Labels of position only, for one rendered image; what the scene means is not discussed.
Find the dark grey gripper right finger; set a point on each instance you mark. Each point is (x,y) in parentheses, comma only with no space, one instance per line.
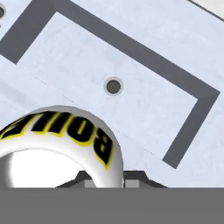
(134,176)

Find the white sink with two basins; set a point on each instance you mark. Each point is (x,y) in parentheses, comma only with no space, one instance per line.
(87,58)

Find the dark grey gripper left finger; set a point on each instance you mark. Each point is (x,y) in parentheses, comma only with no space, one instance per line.
(81,178)

